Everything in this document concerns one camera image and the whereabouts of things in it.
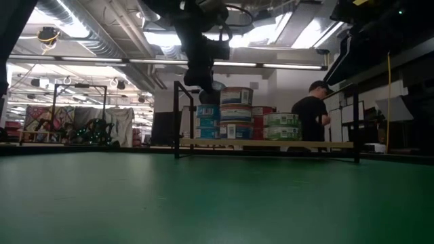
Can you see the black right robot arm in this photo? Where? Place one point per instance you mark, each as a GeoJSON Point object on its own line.
{"type": "Point", "coordinates": [407, 23]}

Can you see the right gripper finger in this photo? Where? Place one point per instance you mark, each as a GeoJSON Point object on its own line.
{"type": "Point", "coordinates": [340, 64]}

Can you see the person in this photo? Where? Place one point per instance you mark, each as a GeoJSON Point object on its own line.
{"type": "Point", "coordinates": [310, 115]}

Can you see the silver ribbed air duct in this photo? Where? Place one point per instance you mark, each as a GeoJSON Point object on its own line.
{"type": "Point", "coordinates": [98, 42]}

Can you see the low wooden bench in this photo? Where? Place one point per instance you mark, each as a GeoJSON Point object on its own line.
{"type": "Point", "coordinates": [34, 132]}

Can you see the black yellow ceiling reel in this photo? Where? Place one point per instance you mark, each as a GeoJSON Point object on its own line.
{"type": "Point", "coordinates": [48, 35]}

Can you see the white board panel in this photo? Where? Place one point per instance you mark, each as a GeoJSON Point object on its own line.
{"type": "Point", "coordinates": [339, 122]}

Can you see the long ceiling light bar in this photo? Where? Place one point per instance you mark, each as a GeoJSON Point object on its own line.
{"type": "Point", "coordinates": [101, 60]}

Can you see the grey angled panel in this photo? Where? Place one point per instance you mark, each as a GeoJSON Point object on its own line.
{"type": "Point", "coordinates": [395, 110]}

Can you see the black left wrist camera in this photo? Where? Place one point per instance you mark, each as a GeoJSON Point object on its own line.
{"type": "Point", "coordinates": [218, 49]}

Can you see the black background rack frame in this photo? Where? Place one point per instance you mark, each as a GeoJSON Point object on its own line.
{"type": "Point", "coordinates": [81, 85]}

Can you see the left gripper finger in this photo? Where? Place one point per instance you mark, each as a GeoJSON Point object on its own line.
{"type": "Point", "coordinates": [208, 96]}
{"type": "Point", "coordinates": [192, 81]}

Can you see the green table mat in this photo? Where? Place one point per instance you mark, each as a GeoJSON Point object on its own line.
{"type": "Point", "coordinates": [217, 210]}

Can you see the wooden shelf with black frame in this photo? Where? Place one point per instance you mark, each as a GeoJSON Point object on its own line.
{"type": "Point", "coordinates": [305, 144]}

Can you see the black square cabinet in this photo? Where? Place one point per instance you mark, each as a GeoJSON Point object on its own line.
{"type": "Point", "coordinates": [162, 125]}

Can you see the black metal table frame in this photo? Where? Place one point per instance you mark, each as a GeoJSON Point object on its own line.
{"type": "Point", "coordinates": [51, 149]}

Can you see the red label seafood can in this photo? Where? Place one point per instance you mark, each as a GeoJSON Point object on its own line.
{"type": "Point", "coordinates": [258, 134]}
{"type": "Point", "coordinates": [258, 122]}
{"type": "Point", "coordinates": [263, 110]}

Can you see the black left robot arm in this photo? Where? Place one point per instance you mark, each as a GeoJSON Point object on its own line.
{"type": "Point", "coordinates": [17, 34]}

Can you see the grey draped cloth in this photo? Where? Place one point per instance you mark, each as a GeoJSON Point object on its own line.
{"type": "Point", "coordinates": [120, 120]}

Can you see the colourful patterned quilt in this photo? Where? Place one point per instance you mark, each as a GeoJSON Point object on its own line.
{"type": "Point", "coordinates": [40, 117]}

